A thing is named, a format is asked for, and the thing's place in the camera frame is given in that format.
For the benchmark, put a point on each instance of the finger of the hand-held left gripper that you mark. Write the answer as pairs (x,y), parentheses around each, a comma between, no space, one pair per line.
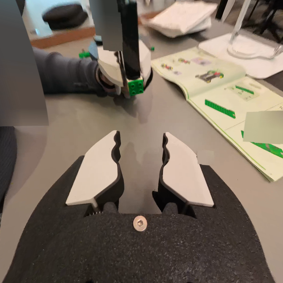
(145,59)
(109,66)

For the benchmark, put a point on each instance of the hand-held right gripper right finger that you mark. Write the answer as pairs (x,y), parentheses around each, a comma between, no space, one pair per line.
(185,174)

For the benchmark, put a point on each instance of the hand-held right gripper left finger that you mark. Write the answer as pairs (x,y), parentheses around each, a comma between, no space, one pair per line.
(95,172)

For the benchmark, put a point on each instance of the green square toy brick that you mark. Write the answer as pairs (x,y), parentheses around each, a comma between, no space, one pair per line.
(135,87)

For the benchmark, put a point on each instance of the black toy brick column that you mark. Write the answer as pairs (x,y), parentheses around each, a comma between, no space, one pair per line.
(131,44)

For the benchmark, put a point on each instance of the person's left forearm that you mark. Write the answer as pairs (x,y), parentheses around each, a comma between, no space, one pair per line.
(66,73)

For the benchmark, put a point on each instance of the grey desk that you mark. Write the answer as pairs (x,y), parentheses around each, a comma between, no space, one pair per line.
(88,115)

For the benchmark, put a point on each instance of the person's left hand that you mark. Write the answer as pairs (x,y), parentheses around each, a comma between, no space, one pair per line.
(108,87)

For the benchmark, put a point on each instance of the small green toy brick cluster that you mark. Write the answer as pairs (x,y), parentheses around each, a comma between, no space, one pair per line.
(84,54)

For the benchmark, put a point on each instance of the brown wooden ledge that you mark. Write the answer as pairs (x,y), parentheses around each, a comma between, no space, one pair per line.
(62,37)

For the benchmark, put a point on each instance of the black round cushion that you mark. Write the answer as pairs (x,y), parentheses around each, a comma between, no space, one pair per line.
(64,16)

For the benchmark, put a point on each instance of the toy brick instruction booklet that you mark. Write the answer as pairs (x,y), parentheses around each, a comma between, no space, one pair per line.
(221,97)

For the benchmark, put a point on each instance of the person's dark clothed body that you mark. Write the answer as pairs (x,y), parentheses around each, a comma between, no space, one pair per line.
(6,159)

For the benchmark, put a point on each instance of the clear curved stand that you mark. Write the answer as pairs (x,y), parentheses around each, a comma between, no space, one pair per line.
(238,28)

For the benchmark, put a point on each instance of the black chair frame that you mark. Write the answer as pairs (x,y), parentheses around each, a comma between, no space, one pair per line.
(272,13)

